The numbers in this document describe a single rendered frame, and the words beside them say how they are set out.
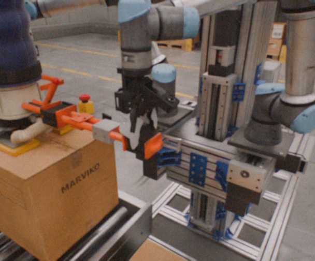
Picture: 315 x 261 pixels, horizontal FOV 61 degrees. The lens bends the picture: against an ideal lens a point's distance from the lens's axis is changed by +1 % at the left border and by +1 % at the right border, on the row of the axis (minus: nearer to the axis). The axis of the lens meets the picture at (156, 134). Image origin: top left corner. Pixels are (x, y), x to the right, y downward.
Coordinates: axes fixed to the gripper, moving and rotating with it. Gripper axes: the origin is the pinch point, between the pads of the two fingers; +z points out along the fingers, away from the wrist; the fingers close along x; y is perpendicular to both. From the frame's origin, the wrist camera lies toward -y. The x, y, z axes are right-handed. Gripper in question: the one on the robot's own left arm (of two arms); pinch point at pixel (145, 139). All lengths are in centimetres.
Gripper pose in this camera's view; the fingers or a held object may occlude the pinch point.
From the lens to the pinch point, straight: 75.3
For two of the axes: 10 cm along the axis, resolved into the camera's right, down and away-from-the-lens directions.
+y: -8.4, -2.4, 4.8
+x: -5.4, 4.0, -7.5
